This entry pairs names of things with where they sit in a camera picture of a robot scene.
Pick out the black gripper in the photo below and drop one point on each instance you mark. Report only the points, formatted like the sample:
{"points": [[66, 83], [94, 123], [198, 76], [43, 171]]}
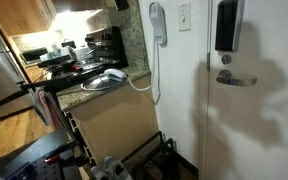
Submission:
{"points": [[121, 4]]}

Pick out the black coffee maker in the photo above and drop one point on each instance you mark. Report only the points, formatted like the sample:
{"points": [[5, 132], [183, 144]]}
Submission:
{"points": [[112, 46]]}

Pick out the white oval object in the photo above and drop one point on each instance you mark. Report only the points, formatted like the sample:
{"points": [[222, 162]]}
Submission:
{"points": [[114, 73]]}

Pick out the white plastic container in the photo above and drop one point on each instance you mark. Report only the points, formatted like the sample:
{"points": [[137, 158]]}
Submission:
{"points": [[57, 52]]}

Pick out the black flat pan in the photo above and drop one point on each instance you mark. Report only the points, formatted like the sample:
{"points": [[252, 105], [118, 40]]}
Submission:
{"points": [[55, 60]]}

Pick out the black electronic door lock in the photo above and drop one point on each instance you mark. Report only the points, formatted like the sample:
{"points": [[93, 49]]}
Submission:
{"points": [[226, 25]]}

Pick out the granite topped kitchen counter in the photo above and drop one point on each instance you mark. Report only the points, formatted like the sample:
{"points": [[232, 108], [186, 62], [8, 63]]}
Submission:
{"points": [[117, 120]]}

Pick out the silver key cylinder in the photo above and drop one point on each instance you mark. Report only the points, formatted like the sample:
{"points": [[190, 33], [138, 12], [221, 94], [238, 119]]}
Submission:
{"points": [[226, 59]]}

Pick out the pink and grey towel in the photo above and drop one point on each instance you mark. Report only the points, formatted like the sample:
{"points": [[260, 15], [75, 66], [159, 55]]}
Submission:
{"points": [[45, 106]]}

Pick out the stainless steel refrigerator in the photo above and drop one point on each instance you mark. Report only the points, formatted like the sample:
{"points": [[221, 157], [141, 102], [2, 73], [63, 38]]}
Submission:
{"points": [[0, 73]]}

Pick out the black metal shoe rack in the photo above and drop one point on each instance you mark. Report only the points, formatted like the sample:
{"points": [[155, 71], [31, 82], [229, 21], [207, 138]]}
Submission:
{"points": [[160, 146]]}

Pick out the grey sneaker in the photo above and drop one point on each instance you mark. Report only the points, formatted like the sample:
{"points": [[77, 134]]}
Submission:
{"points": [[117, 168], [99, 173]]}

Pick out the brown shoe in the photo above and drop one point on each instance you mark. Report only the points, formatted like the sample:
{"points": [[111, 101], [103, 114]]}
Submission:
{"points": [[152, 170]]}

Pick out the black robot table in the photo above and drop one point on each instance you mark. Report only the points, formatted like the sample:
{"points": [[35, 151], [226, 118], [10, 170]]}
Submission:
{"points": [[34, 153]]}

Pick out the white door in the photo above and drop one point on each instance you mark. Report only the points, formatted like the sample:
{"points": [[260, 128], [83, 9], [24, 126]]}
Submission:
{"points": [[267, 100]]}

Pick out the white wall telephone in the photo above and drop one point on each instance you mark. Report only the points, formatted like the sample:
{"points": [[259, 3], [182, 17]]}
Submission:
{"points": [[158, 23]]}

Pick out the white light switch plate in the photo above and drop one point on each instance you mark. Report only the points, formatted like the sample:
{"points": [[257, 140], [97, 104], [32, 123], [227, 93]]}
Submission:
{"points": [[184, 16]]}

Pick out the wooden wall cabinet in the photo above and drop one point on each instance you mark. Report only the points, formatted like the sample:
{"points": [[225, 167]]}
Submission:
{"points": [[20, 15]]}

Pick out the black camera stand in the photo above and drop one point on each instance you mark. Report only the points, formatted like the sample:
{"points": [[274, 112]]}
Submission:
{"points": [[44, 84]]}

